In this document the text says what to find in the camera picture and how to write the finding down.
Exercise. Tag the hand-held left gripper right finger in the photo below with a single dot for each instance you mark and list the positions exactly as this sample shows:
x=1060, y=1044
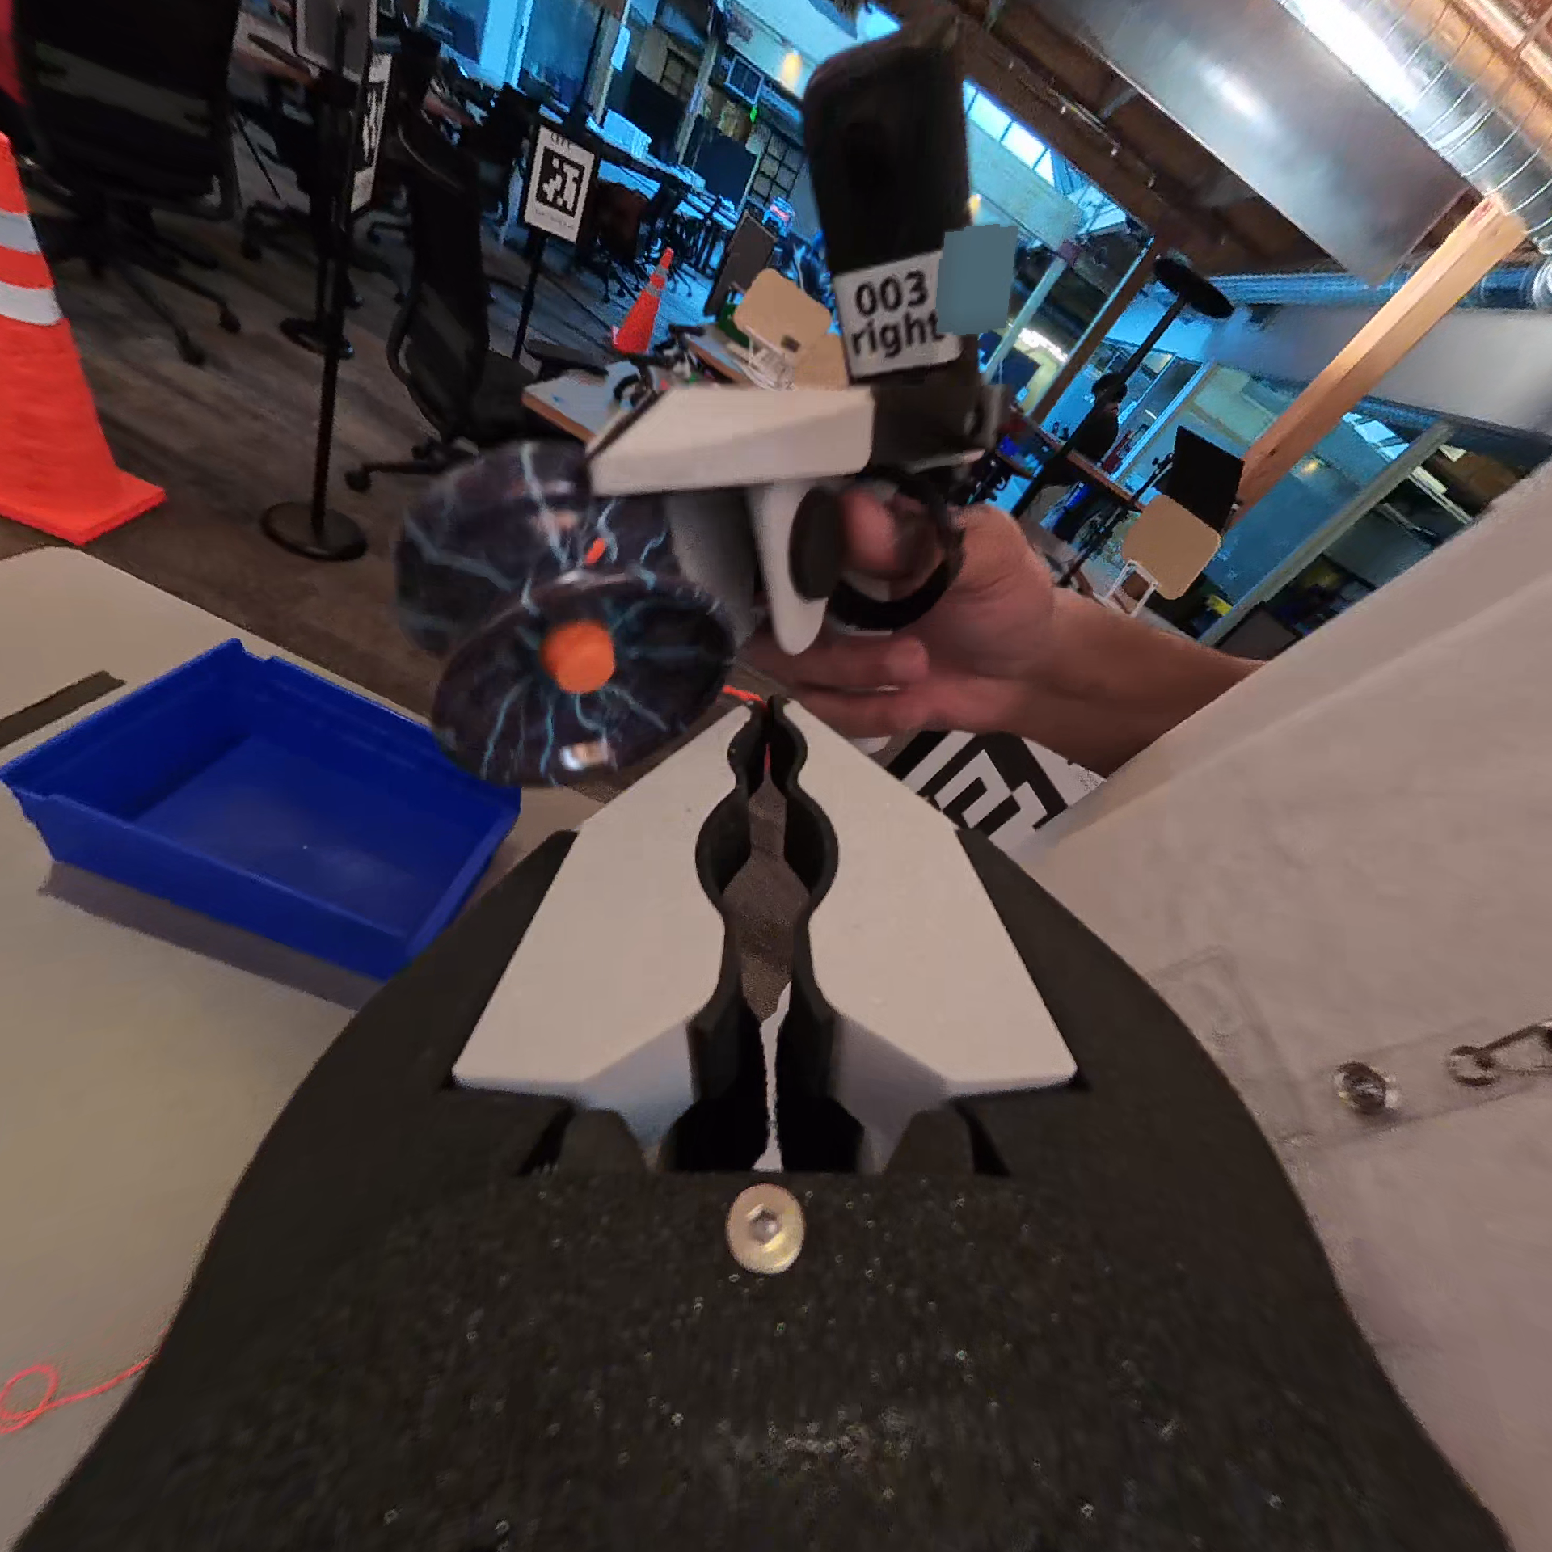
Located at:
x=946, y=970

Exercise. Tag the wooden post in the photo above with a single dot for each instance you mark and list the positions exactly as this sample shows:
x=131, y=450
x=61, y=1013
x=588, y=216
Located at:
x=1382, y=352

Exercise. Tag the blue plastic bin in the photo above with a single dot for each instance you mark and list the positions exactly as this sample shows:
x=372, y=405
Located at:
x=267, y=823

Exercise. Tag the white desk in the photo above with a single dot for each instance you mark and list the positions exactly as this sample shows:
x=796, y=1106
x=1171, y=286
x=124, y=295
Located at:
x=122, y=1091

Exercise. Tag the large orange traffic cone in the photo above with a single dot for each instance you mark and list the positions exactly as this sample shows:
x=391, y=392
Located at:
x=35, y=400

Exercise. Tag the beige back chair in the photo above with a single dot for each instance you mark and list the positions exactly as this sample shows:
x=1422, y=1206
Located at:
x=784, y=318
x=1172, y=545

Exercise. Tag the black office chair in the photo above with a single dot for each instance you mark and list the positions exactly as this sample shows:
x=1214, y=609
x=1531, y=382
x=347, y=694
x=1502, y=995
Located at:
x=132, y=132
x=449, y=352

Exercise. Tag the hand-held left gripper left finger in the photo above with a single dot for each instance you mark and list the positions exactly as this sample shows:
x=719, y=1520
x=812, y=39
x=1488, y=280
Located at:
x=581, y=970

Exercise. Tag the metal badge clip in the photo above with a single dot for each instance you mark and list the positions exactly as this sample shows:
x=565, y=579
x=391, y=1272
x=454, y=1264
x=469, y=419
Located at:
x=1497, y=1054

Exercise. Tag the black round-base pole stand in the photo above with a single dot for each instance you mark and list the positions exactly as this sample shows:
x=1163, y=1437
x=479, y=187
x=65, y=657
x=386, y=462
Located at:
x=318, y=533

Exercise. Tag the small orange traffic cone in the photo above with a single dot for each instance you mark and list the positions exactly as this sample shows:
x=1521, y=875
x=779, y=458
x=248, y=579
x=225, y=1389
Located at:
x=644, y=310

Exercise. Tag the metal snap button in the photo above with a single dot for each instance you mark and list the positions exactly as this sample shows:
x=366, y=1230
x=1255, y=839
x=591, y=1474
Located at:
x=1366, y=1088

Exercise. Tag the wood-edged background table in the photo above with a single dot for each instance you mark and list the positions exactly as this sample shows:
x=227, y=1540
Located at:
x=581, y=400

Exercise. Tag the person's right forearm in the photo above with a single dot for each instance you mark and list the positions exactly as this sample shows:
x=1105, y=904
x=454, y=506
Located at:
x=1140, y=691

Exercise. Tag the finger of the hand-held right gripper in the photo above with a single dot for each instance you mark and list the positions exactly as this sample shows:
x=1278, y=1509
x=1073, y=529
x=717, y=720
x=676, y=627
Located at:
x=719, y=545
x=741, y=435

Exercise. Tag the marker sign on stand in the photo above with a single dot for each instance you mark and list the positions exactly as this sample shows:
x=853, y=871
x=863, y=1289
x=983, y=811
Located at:
x=561, y=181

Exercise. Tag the dark lightning-print yo-yo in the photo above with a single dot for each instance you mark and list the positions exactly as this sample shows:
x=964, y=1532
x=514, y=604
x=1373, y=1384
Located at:
x=510, y=557

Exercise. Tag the black tape strip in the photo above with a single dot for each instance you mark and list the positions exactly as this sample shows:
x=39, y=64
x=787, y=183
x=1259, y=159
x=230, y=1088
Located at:
x=53, y=707

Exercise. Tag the silver ventilation duct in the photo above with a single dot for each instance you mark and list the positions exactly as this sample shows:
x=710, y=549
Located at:
x=1272, y=108

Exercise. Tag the person's right hand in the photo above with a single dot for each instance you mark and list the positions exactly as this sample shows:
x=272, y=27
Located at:
x=983, y=631

